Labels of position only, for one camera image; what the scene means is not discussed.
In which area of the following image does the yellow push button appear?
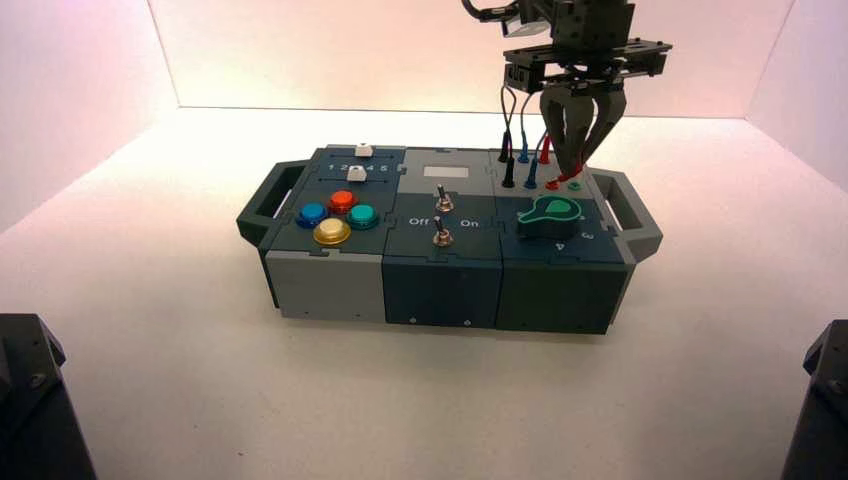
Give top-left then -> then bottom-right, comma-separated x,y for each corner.
312,217 -> 353,248

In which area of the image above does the blue push button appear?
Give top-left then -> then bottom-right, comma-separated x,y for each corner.
296,201 -> 331,231

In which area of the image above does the green rotary knob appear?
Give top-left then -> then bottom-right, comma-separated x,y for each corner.
516,194 -> 584,241

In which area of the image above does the red jumper wire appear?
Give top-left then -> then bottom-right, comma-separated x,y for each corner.
541,132 -> 586,191

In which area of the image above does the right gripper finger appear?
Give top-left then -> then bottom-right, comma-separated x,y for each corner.
539,89 -> 586,178
578,87 -> 629,171

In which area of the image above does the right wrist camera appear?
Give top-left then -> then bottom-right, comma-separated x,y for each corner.
501,0 -> 556,39

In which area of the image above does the black jumper wire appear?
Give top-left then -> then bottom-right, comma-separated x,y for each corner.
497,89 -> 519,190

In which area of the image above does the red push button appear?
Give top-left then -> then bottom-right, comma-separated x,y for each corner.
327,189 -> 360,215

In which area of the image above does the dark green grey control box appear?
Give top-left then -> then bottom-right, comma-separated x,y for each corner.
236,144 -> 664,336

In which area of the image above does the black camera cable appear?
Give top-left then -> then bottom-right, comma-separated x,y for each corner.
461,0 -> 515,23

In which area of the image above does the blue jumper wire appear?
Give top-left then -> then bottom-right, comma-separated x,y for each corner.
517,92 -> 541,191

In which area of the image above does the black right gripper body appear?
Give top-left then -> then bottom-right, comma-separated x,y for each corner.
502,0 -> 674,95

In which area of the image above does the teal push button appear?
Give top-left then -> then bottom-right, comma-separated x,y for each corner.
345,203 -> 382,232

